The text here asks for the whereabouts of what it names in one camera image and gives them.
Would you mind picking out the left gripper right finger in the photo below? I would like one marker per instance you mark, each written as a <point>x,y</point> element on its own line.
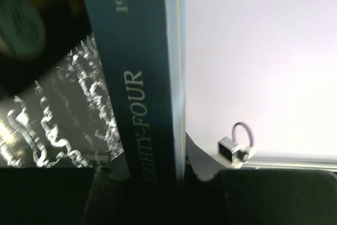
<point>215,194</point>

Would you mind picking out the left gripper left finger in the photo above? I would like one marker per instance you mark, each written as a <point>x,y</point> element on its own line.
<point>64,196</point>

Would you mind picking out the black back-cover book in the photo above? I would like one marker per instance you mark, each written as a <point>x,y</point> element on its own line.
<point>35,36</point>

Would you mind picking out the dark blue 1984 book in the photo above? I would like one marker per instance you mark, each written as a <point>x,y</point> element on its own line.
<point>141,44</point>

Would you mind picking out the black marble table mat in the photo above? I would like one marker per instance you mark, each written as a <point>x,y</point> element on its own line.
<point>64,119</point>

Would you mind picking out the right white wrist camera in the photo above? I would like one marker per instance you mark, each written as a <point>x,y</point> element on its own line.
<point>232,155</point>

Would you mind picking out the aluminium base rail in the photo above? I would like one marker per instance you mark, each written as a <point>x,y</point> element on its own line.
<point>292,163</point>

